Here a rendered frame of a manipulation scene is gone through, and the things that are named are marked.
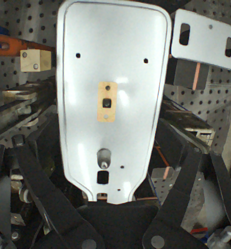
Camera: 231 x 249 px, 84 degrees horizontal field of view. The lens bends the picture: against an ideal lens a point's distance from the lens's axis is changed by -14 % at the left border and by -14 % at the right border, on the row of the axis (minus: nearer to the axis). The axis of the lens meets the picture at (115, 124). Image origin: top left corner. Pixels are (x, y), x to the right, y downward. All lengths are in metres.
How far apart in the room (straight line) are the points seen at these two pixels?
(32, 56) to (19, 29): 0.45
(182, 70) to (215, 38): 0.11
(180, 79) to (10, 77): 0.63
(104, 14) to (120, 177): 0.37
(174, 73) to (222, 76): 0.48
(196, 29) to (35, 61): 0.31
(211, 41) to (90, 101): 0.29
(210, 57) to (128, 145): 0.27
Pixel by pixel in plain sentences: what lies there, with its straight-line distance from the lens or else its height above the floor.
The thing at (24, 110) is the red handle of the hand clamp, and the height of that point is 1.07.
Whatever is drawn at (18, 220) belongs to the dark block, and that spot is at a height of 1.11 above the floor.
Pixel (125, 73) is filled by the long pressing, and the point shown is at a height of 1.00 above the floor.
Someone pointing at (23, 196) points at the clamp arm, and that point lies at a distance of 0.34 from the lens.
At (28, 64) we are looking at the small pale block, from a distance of 0.26.
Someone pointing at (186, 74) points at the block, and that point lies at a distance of 0.37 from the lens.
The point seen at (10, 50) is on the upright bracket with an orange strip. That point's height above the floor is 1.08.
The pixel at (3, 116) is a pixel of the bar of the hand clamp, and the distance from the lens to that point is 0.22.
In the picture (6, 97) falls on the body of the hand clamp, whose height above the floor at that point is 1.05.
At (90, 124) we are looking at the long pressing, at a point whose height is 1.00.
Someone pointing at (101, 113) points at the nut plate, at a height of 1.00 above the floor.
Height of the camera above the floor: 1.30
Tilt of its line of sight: 67 degrees down
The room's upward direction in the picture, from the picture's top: 170 degrees clockwise
